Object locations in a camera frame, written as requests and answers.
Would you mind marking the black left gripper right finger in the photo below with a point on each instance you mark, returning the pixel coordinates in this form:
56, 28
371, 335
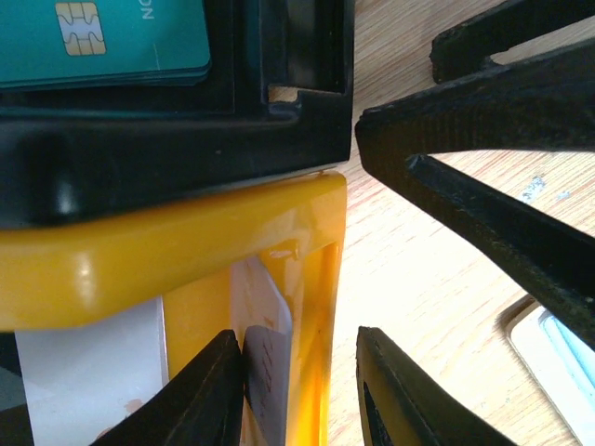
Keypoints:
400, 404

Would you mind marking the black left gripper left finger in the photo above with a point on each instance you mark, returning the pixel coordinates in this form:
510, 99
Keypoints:
201, 405

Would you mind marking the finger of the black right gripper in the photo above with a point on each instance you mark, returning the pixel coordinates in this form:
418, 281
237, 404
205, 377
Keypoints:
544, 103
467, 47

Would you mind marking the beige card holder wallet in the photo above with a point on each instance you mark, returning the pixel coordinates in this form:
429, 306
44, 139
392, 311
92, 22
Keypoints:
549, 399

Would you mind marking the yellow bin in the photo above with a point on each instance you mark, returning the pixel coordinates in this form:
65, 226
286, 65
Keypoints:
74, 275

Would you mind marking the black bin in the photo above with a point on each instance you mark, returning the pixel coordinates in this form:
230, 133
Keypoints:
277, 103

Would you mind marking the white pink striped card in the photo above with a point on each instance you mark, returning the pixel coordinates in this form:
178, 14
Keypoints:
262, 322

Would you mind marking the white pink card stack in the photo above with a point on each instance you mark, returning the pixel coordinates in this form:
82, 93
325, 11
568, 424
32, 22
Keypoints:
81, 382

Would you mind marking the green card stack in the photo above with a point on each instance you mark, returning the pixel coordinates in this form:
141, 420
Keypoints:
48, 43

